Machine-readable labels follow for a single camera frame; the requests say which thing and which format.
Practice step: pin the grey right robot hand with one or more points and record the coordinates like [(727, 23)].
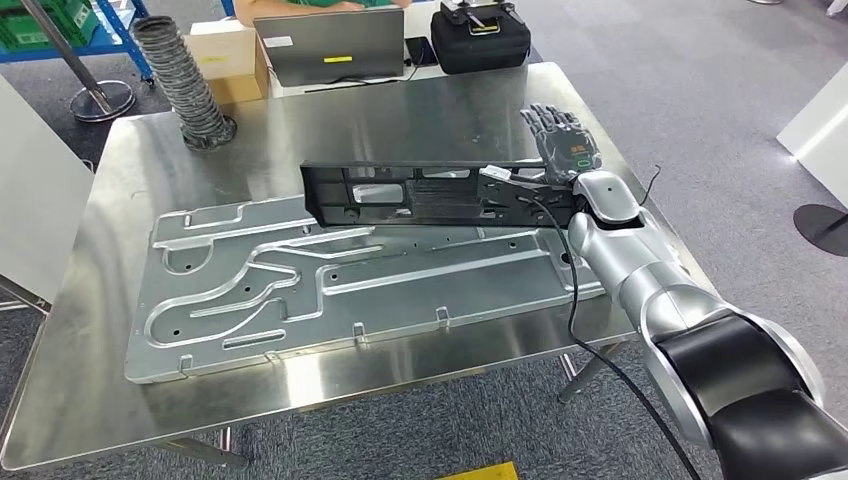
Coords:
[(566, 149)]

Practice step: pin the long black plastic part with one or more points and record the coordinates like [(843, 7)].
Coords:
[(437, 202)]

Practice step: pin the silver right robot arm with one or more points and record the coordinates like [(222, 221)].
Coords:
[(636, 258)]

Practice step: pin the stainless steel workbench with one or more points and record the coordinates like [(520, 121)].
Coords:
[(66, 397)]

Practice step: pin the black carrying case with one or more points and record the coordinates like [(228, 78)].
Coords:
[(480, 53)]

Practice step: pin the white desk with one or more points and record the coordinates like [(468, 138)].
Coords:
[(424, 76)]

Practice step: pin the stamped grey metal plate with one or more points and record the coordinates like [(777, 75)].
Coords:
[(397, 291)]

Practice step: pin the grey laptop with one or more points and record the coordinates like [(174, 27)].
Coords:
[(331, 46)]

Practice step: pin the white display plinth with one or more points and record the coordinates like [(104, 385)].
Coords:
[(825, 132)]

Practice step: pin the black stand with disc base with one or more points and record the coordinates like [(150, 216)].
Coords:
[(821, 232)]

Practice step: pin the cardboard box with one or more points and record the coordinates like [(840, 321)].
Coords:
[(232, 73)]

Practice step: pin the white board panel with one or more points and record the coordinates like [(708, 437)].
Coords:
[(40, 185)]

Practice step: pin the green plastic crates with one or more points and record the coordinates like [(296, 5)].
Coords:
[(40, 23)]

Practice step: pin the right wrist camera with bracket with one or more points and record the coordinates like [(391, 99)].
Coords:
[(495, 173)]

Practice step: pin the ribbed grey flexible duct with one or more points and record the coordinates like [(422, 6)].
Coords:
[(182, 86)]

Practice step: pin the blue cart frame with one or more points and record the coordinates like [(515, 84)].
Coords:
[(129, 36)]

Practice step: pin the chrome stanchion post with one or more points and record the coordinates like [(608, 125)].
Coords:
[(62, 50)]

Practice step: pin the steel frame side table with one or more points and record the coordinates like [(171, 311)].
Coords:
[(26, 295)]

